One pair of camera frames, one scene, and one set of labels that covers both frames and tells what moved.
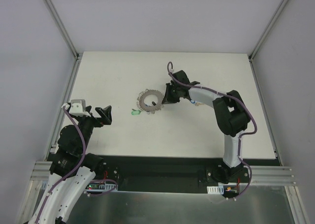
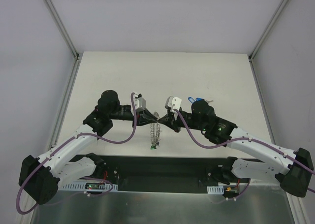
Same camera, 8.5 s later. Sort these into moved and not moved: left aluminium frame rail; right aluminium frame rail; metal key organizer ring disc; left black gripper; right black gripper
Moved: right black gripper; metal key organizer ring disc; left black gripper
Not moved: right aluminium frame rail; left aluminium frame rail
